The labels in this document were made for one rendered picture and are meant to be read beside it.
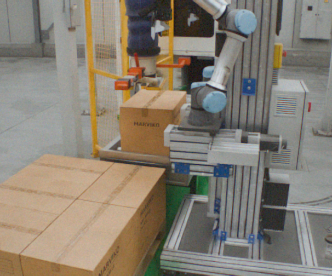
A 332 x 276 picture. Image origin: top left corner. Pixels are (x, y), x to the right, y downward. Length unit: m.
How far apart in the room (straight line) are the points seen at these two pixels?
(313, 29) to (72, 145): 8.46
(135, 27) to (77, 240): 1.38
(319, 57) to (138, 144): 9.00
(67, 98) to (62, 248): 2.11
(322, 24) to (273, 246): 9.11
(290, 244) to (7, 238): 1.72
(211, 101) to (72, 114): 2.15
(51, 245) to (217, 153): 0.97
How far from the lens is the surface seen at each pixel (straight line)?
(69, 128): 3.97
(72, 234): 2.14
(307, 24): 11.24
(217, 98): 2.00
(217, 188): 2.57
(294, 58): 11.43
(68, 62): 3.80
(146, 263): 2.76
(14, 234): 2.22
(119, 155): 2.98
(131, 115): 2.90
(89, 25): 4.24
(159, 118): 2.85
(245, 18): 2.01
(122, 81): 2.14
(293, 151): 2.35
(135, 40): 2.65
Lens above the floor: 1.70
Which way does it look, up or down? 20 degrees down
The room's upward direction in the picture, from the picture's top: straight up
